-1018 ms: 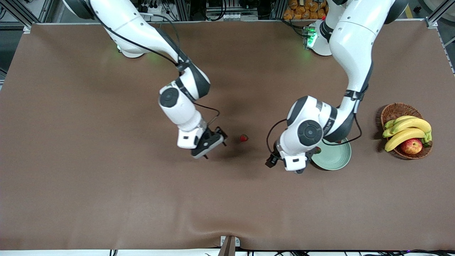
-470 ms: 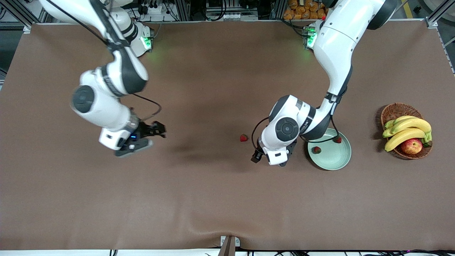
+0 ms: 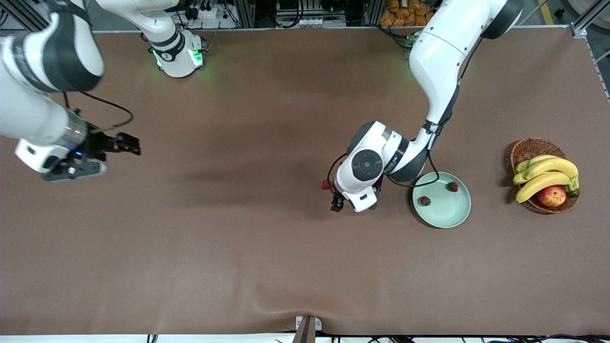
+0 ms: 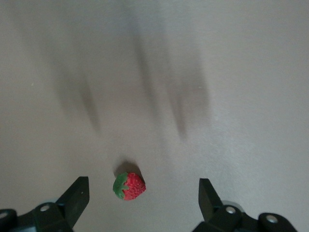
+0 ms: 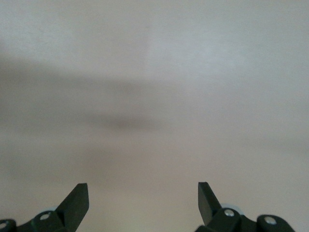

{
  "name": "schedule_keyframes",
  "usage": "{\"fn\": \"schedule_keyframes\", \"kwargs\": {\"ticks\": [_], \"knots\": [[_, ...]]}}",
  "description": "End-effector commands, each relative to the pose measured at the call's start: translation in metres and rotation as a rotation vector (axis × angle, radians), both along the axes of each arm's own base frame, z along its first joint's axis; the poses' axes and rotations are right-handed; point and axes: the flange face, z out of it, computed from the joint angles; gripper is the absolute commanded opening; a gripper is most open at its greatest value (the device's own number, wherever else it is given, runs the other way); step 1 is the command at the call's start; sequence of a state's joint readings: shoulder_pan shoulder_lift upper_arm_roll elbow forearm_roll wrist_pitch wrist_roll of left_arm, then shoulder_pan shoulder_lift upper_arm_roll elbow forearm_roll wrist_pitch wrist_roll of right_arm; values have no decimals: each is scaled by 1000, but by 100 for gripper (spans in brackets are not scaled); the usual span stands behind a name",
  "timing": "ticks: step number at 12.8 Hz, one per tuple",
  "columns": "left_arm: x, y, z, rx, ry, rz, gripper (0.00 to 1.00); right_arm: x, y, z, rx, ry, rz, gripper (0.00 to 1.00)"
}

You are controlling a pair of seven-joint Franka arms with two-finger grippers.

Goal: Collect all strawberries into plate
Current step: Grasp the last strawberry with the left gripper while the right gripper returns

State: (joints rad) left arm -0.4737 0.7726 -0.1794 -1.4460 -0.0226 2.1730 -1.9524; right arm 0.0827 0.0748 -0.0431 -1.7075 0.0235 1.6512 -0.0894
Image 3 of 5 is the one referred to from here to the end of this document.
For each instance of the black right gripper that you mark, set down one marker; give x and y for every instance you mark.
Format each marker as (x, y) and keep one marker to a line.
(98, 145)

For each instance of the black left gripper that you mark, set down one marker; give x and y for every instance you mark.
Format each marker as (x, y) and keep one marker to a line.
(336, 193)

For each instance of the red strawberry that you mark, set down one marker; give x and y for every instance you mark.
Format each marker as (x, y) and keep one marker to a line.
(425, 201)
(452, 186)
(325, 185)

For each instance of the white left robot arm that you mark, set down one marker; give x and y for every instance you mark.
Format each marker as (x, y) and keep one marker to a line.
(438, 52)

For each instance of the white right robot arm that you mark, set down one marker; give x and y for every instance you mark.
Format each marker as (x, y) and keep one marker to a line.
(28, 109)

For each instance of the pale green plate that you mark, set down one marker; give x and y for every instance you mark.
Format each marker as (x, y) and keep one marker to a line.
(443, 212)

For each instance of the brown table cover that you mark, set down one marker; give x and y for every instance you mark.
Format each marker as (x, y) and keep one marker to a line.
(305, 267)

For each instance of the white power strip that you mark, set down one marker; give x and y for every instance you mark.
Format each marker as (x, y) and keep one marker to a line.
(207, 12)

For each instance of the green tipped banana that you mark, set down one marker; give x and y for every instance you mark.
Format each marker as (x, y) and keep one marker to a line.
(519, 178)

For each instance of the greenish yellow banana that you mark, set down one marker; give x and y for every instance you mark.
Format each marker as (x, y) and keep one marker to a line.
(522, 166)

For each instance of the pile of orange packaged buns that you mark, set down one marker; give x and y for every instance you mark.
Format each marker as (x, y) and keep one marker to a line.
(405, 14)

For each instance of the brown wicker basket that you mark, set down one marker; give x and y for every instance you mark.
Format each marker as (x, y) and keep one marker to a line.
(533, 147)

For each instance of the red apple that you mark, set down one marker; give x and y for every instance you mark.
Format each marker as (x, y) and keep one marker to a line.
(552, 196)

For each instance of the large yellow banana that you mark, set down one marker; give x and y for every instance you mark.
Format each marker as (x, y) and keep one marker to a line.
(553, 166)

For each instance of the aluminium frame post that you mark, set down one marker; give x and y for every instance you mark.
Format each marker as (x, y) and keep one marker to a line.
(374, 12)
(245, 14)

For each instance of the aluminium frame rail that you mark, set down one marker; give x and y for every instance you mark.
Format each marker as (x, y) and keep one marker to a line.
(584, 31)

